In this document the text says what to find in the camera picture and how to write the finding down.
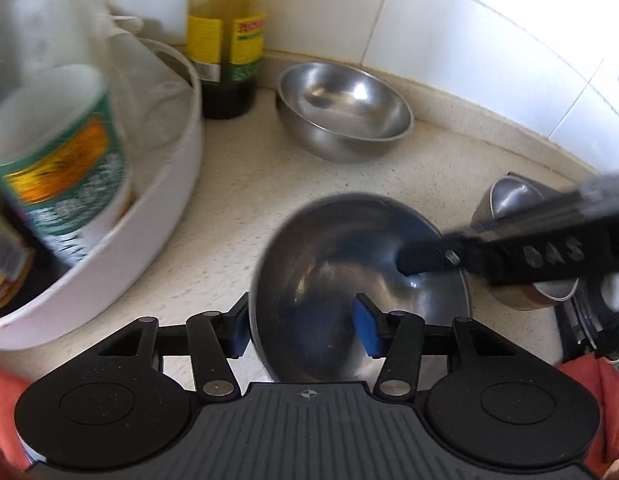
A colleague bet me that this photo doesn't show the green yellow label sauce bottle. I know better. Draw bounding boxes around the green yellow label sauce bottle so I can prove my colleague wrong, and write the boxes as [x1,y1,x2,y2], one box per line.
[185,0,269,121]

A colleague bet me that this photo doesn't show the red cloth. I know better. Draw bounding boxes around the red cloth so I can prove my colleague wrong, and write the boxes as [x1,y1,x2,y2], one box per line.
[0,355,619,476]

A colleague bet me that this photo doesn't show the person's right hand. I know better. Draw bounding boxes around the person's right hand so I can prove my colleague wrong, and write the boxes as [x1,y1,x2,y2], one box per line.
[602,267,619,313]

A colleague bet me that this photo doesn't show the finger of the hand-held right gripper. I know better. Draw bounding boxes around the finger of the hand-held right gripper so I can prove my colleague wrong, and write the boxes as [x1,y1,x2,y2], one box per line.
[397,232,463,277]

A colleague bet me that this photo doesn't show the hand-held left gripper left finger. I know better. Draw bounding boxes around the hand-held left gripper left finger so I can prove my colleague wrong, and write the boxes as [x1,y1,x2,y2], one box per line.
[74,292,251,403]

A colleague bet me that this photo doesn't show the green instant noodle cup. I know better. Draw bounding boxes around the green instant noodle cup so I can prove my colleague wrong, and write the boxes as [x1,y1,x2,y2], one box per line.
[0,62,135,266]

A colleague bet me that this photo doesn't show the yellow-capped vinegar bottle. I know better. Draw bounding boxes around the yellow-capped vinegar bottle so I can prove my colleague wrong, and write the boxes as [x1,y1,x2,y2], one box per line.
[0,180,36,317]

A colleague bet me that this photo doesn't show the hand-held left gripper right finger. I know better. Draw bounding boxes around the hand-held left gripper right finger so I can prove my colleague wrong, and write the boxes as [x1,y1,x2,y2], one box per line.
[355,294,530,402]

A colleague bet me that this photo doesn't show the white plastic tub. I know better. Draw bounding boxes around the white plastic tub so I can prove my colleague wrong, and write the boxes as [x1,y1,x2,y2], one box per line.
[0,15,206,351]

